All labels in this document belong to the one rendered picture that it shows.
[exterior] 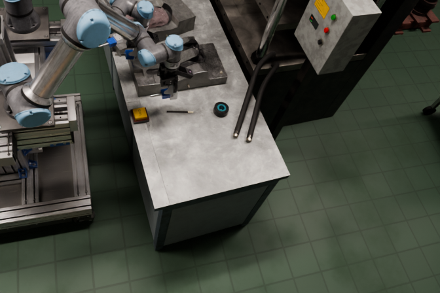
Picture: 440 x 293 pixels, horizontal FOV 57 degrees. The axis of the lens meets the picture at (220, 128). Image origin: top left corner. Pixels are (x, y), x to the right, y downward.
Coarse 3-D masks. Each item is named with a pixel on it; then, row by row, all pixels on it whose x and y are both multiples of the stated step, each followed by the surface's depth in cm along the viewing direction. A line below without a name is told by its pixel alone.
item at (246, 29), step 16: (224, 0) 269; (224, 16) 266; (240, 16) 263; (256, 16) 266; (240, 32) 255; (256, 32) 258; (288, 32) 264; (240, 48) 251; (256, 48) 250; (272, 48) 252; (288, 48) 255; (288, 64) 248
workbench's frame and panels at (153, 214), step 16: (112, 64) 282; (112, 80) 301; (128, 128) 261; (144, 176) 231; (288, 176) 204; (144, 192) 245; (224, 192) 193; (240, 192) 207; (256, 192) 216; (160, 208) 182; (176, 208) 195; (192, 208) 203; (208, 208) 212; (224, 208) 221; (240, 208) 231; (256, 208) 241; (160, 224) 208; (176, 224) 217; (192, 224) 227; (208, 224) 237; (224, 224) 249; (240, 224) 266; (160, 240) 231; (176, 240) 243
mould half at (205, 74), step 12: (192, 36) 224; (192, 48) 219; (204, 48) 231; (216, 60) 228; (132, 72) 214; (144, 72) 209; (192, 72) 211; (204, 72) 212; (216, 72) 223; (144, 84) 205; (156, 84) 208; (180, 84) 214; (192, 84) 218; (204, 84) 222; (216, 84) 226
